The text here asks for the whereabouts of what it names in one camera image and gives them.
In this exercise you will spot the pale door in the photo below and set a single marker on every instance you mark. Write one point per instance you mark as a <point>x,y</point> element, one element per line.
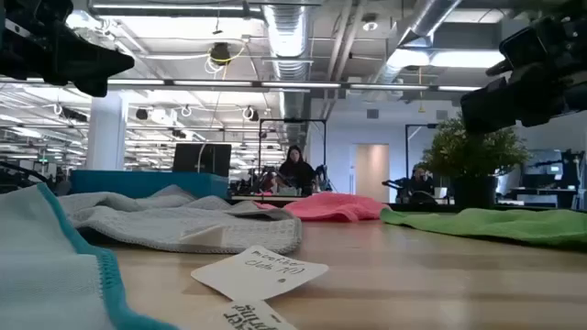
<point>372,174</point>

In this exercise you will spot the white building pillar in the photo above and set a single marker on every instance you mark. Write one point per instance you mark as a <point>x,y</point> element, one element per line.
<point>106,137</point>

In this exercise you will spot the light blue teal-edged towel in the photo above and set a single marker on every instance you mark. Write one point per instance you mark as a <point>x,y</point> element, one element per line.
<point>36,256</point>

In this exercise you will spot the potted green plant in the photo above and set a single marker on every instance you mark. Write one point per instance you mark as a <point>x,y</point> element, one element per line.
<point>472,151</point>

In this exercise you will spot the pink microfiber towel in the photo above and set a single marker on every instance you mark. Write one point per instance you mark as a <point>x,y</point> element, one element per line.
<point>330,207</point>

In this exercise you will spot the seated person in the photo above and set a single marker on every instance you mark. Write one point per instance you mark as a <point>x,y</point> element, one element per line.
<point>297,172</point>
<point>419,183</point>

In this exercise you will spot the background computer monitor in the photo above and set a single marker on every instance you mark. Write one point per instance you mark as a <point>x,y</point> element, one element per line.
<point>543,176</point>

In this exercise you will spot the printed white paper tag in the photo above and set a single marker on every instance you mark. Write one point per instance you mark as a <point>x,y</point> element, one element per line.
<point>257,318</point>

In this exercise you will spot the green microfiber towel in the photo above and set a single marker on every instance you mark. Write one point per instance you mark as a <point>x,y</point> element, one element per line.
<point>495,224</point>

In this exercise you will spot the grey waffle-weave towel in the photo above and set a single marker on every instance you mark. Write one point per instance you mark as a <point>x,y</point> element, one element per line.
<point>183,229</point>

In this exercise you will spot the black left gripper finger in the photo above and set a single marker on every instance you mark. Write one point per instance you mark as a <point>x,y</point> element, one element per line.
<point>89,87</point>
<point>96,62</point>

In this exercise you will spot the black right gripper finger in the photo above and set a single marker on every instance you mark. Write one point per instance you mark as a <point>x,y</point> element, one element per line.
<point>490,107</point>

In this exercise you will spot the linear ceiling light strip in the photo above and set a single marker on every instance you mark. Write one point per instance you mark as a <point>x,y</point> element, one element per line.
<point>211,83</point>

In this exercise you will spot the blue plastic bin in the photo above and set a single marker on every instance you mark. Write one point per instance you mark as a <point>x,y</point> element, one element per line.
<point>137,183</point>

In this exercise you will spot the handwritten white paper tag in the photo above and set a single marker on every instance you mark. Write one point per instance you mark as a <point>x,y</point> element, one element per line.
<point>257,275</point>

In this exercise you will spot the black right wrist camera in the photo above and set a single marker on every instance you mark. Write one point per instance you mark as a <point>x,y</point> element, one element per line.
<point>525,46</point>

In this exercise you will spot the black computer monitor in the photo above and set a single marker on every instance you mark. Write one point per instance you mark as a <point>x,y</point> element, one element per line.
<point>202,158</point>

